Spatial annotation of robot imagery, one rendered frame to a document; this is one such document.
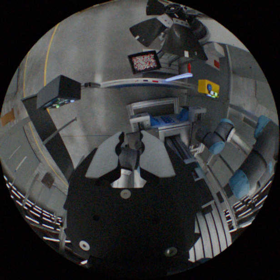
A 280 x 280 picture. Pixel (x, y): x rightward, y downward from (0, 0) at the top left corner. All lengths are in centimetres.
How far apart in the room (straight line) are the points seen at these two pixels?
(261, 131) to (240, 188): 14
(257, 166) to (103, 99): 176
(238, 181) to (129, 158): 43
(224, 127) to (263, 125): 41
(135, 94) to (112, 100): 41
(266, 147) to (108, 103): 173
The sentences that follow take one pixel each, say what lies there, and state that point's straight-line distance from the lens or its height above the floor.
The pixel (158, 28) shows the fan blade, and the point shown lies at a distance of 69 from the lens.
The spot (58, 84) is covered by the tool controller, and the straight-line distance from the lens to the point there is 46.
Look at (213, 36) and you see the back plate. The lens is 81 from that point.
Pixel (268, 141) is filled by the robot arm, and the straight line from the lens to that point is 28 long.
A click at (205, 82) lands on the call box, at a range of 67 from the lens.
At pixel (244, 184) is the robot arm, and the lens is 25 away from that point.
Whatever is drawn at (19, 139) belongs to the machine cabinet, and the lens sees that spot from 585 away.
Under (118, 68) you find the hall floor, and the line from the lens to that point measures 163.
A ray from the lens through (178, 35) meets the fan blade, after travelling 52.
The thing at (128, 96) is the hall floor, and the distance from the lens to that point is 155.
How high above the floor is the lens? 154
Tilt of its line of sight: 59 degrees down
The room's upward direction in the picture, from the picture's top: 176 degrees clockwise
